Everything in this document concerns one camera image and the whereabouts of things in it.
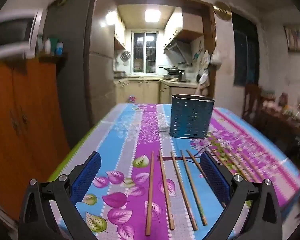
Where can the beige kitchen base cabinets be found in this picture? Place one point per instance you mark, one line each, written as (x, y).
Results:
(150, 90)

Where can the framed wall picture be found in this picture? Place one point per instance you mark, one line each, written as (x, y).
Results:
(292, 33)

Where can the orange wooden cabinet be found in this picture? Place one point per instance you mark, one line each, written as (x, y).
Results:
(32, 136)

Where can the white plastic bag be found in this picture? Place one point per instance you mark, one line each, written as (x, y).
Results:
(216, 57)

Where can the wooden chopstick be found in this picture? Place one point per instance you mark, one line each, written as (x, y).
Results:
(219, 158)
(195, 194)
(166, 192)
(150, 197)
(184, 195)
(196, 163)

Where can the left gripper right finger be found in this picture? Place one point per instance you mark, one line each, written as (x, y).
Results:
(263, 220)

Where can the range hood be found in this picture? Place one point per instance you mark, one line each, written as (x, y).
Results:
(179, 53)

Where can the floral plastic tablecloth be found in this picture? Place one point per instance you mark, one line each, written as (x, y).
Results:
(116, 203)

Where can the white microwave oven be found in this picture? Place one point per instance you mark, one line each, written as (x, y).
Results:
(19, 31)

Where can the dark wooden chair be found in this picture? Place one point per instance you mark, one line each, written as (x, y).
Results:
(251, 103)

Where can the blue perforated utensil holder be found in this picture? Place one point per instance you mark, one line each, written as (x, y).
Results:
(190, 116)

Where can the grey refrigerator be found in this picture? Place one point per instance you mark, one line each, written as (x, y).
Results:
(86, 80)

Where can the dark wooden side table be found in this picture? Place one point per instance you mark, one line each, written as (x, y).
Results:
(283, 130)

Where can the round gold wall clock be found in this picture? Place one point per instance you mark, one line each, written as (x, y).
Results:
(222, 11)

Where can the kitchen window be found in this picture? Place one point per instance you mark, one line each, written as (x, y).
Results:
(144, 48)

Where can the steel electric kettle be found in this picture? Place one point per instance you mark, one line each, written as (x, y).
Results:
(182, 76)

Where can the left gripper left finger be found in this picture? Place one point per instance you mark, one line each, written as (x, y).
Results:
(37, 221)

